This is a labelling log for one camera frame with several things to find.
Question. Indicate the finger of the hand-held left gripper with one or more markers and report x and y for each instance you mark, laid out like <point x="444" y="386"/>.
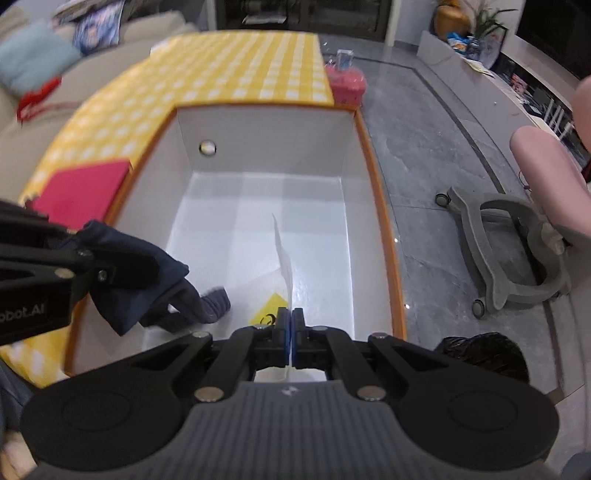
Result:
<point x="55" y="254"/>
<point x="124" y="272"/>

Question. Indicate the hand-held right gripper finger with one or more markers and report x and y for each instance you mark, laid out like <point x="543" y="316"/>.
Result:
<point x="297" y="334"/>
<point x="286" y="334"/>

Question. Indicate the navy blue cloth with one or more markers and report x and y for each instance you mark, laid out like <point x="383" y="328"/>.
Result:
<point x="152" y="286"/>

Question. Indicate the orange box with white inside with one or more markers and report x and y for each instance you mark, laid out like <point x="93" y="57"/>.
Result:
<point x="258" y="147"/>

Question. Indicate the magenta cloth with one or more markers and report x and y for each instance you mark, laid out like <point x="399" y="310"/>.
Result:
<point x="83" y="191"/>

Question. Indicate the black trash bag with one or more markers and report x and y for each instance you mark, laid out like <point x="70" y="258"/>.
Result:
<point x="485" y="353"/>

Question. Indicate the light blue pillow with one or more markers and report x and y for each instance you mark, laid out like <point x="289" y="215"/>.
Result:
<point x="34" y="55"/>

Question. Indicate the blue printed cushion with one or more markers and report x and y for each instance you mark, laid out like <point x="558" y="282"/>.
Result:
<point x="99" y="27"/>

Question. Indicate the beige sofa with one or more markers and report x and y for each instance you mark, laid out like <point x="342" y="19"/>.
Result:
<point x="138" y="32"/>

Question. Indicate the yellow checkered tablecloth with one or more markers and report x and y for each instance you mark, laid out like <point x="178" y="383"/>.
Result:
<point x="240" y="64"/>

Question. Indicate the small blue packet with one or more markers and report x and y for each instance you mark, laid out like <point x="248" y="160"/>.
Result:
<point x="345" y="59"/>

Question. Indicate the pink office chair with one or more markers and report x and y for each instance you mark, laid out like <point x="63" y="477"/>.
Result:
<point x="545" y="157"/>

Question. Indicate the white low cabinet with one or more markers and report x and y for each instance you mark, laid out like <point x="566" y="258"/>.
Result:
<point x="457" y="69"/>

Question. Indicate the dark glass cabinet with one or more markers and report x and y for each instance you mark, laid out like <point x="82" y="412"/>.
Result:
<point x="304" y="14"/>

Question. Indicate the blue snack packets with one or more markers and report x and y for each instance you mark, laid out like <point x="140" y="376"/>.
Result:
<point x="464" y="44"/>

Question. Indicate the orange vase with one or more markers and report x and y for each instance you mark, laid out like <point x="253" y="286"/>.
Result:
<point x="451" y="21"/>

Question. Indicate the green potted plant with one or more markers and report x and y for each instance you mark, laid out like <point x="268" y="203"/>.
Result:
<point x="489" y="18"/>

